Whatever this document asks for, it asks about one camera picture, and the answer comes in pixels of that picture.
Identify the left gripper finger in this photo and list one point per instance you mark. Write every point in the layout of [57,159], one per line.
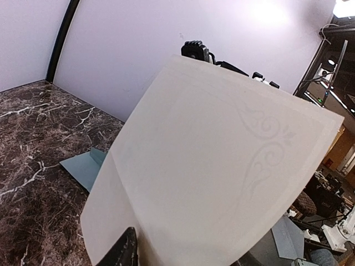
[124,252]

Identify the teal green envelope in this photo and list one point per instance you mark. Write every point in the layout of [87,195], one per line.
[85,167]

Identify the beige ornate letter paper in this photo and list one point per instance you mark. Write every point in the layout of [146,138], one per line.
[208,161]

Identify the grey folded envelope outside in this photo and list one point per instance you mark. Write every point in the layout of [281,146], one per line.
[289,239]

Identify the brown woven stool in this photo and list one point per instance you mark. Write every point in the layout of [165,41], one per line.
[305,205]

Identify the left black frame post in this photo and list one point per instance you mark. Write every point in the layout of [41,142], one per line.
[60,39]

